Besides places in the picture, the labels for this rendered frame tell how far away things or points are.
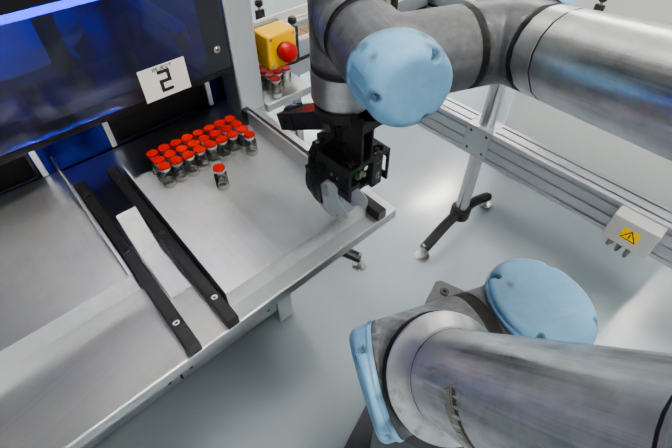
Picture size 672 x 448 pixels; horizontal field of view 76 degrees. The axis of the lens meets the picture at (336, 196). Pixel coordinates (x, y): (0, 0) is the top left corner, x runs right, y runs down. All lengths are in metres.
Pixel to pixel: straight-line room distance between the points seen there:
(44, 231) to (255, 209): 0.33
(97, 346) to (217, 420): 0.90
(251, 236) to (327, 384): 0.90
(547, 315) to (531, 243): 1.49
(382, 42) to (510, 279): 0.29
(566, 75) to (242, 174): 0.59
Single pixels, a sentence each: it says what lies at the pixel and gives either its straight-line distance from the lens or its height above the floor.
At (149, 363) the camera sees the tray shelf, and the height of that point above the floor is 0.88.
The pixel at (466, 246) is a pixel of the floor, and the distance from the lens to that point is 1.87.
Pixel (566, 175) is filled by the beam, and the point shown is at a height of 0.54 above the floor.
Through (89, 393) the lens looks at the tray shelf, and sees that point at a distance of 0.64.
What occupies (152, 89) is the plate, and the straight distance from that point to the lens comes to 0.83.
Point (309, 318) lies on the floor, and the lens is 1.61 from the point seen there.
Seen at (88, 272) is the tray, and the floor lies 0.88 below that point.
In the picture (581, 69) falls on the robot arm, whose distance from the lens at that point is 0.34.
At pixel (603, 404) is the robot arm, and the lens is 0.22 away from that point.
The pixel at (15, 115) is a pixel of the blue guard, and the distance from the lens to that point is 0.79.
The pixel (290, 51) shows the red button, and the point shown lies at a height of 1.00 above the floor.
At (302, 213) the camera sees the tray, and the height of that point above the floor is 0.88.
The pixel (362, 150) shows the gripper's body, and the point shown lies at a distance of 0.50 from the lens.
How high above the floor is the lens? 1.41
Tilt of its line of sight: 45 degrees down
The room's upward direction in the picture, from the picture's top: straight up
